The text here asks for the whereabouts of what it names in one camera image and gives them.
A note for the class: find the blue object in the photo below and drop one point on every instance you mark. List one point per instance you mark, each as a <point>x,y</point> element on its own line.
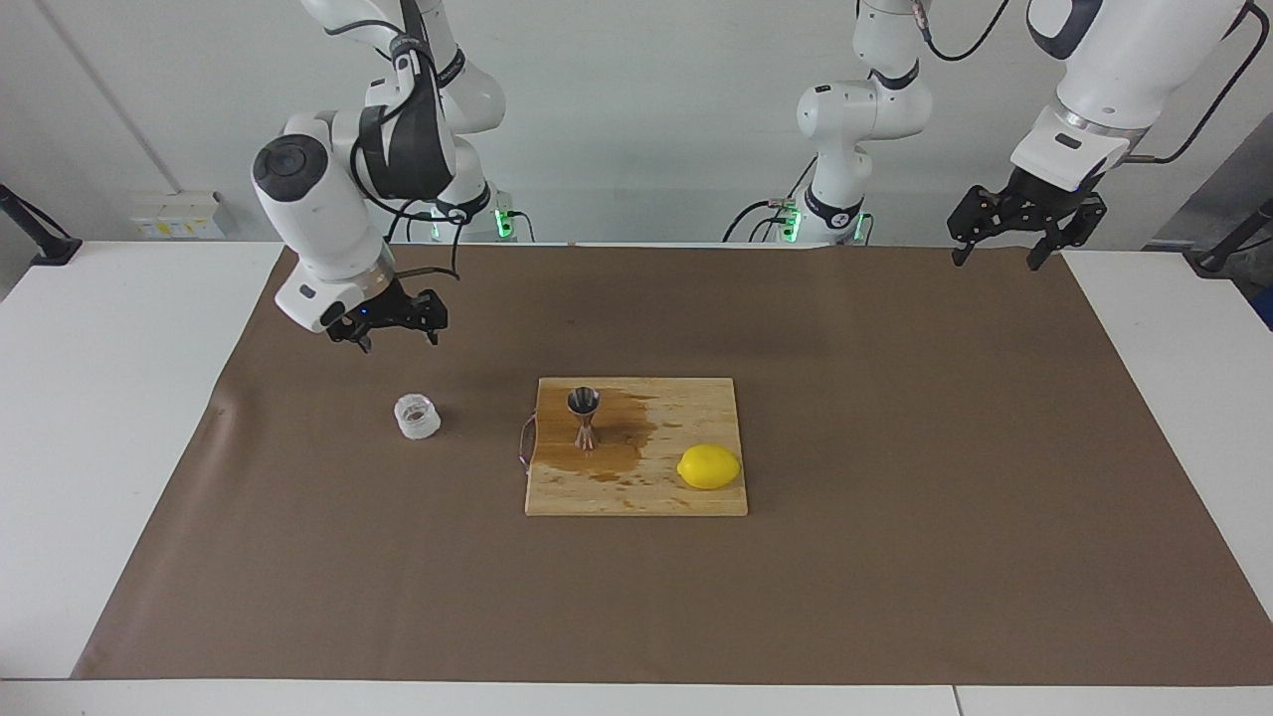
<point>1267,310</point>

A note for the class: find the clear faceted glass cup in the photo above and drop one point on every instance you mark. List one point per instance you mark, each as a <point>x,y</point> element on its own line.
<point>418,423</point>

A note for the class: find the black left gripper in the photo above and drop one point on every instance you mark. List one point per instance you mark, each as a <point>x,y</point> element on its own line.
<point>1044,207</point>

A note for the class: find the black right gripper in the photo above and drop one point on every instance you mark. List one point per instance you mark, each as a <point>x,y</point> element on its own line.
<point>386,308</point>

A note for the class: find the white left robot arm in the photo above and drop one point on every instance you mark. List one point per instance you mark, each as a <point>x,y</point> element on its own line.
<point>1124,60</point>

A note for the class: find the steel double jigger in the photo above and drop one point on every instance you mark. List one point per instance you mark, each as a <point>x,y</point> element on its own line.
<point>583,401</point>

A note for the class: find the wooden cutting board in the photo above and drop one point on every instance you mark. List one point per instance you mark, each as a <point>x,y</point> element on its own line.
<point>636,492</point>

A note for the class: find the black camera stand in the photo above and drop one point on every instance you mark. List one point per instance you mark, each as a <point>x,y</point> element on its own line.
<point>1218,261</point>
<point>55,249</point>

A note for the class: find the brown paper table mat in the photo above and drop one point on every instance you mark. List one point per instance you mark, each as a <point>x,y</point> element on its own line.
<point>398,597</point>

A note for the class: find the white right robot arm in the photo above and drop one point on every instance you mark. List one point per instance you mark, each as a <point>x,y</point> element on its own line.
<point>318,219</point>

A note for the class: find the yellow lemon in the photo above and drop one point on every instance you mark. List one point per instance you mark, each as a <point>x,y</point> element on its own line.
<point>708,467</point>

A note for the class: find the white wall socket box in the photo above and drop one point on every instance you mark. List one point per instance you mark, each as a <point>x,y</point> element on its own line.
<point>179,214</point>

